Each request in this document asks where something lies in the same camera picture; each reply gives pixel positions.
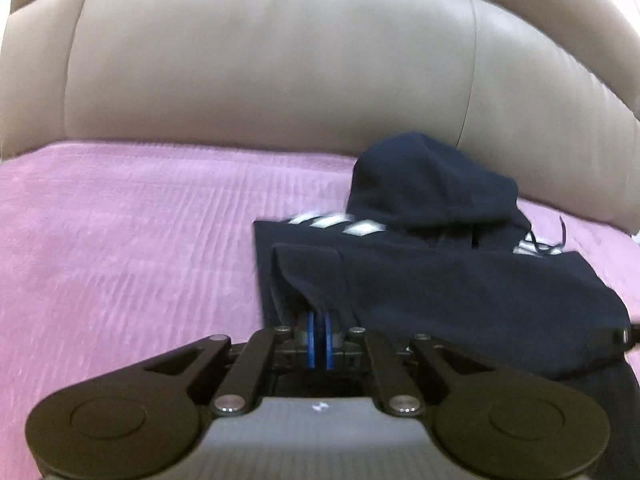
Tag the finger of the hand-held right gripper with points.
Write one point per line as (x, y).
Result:
(631, 335)

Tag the pink ribbed blanket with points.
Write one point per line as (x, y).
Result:
(125, 240)

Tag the beige leather headboard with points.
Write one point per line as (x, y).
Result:
(280, 55)

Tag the navy hoodie with striped print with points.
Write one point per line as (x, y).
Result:
(450, 280)

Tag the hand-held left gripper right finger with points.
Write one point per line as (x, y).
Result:
(328, 341)

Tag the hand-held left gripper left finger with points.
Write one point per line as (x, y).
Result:
(313, 341)

